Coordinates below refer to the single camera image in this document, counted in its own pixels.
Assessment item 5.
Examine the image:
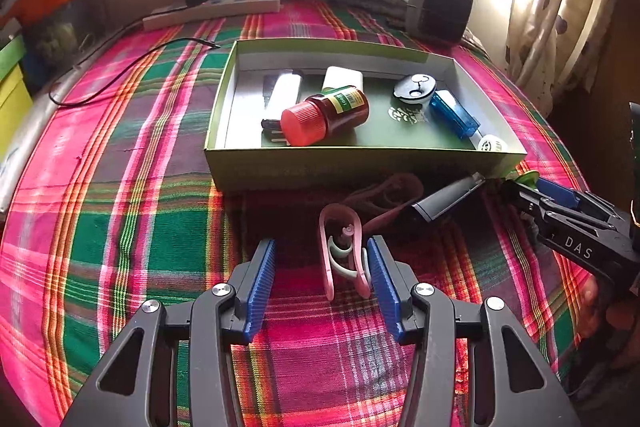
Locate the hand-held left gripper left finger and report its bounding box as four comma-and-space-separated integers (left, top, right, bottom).
60, 237, 277, 427

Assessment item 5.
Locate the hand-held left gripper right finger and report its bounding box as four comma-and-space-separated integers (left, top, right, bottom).
366, 236, 583, 427

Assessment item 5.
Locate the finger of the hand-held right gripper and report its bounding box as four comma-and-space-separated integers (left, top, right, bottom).
500, 179, 618, 240
535, 177, 628, 228

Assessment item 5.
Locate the pink hair claw clip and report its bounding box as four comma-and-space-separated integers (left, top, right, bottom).
319, 203, 373, 300

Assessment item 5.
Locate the blue translucent usb device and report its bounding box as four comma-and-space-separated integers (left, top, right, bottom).
429, 89, 481, 140

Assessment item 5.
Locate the green cardboard box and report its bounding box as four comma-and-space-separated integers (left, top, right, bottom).
202, 38, 528, 192

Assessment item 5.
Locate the black round metal disc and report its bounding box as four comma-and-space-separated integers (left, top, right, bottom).
392, 73, 437, 105

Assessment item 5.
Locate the person's right hand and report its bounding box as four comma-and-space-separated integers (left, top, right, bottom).
570, 272, 640, 373

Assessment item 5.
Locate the small white cylinder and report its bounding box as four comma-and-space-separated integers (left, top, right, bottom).
477, 134, 508, 154

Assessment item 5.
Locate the plaid blanket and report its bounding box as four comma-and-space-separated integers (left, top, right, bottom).
0, 0, 591, 427

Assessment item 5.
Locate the beige patterned pillow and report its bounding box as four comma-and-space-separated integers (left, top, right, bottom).
460, 32, 501, 54

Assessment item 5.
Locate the brown bottle with red cap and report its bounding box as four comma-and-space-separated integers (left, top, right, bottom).
280, 87, 371, 148

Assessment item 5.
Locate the heart print curtain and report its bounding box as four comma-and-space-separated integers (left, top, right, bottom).
505, 0, 621, 108

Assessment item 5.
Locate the white rectangular device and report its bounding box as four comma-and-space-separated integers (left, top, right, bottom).
261, 73, 303, 142

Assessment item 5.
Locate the black grey speaker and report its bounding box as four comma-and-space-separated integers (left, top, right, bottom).
405, 0, 475, 45

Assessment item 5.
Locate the white rectangular block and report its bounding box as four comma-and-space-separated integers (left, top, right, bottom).
322, 67, 363, 94

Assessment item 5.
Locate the white power strip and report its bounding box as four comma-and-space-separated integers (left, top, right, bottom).
142, 0, 281, 32

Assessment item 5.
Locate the green and yellow storage box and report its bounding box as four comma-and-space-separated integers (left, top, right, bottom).
0, 34, 33, 158

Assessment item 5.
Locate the black charging cable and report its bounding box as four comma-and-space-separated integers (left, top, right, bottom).
48, 0, 232, 108

